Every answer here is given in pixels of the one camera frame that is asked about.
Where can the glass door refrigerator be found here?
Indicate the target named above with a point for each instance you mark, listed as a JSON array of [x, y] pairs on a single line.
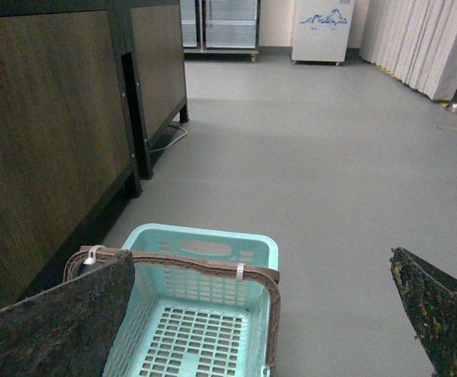
[[228, 27]]

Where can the brown basket handle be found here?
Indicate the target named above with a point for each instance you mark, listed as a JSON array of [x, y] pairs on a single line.
[[268, 278]]

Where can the light blue plastic basket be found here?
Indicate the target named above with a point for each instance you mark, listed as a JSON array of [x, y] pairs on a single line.
[[180, 322]]

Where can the white folding partition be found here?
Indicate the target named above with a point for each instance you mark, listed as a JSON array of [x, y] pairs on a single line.
[[415, 41]]

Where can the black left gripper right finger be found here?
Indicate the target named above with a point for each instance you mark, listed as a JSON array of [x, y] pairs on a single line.
[[429, 298]]

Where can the white zip tie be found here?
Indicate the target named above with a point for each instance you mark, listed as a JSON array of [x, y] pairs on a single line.
[[92, 255], [240, 271]]

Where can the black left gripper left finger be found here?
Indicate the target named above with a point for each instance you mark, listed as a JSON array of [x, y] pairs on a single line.
[[69, 329]]

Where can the dark wooden display stand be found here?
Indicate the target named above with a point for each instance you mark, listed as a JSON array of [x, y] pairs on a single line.
[[87, 90]]

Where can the white chest freezer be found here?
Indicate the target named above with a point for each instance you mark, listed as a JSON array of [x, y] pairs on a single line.
[[320, 31]]

